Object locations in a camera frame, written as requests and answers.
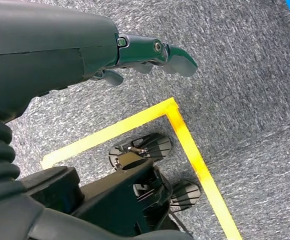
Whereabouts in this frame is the black robot foot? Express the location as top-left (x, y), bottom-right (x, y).
top-left (108, 132), bottom-right (201, 214)

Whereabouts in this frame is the yellow floor tape square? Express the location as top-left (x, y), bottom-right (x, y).
top-left (40, 96), bottom-right (243, 240)

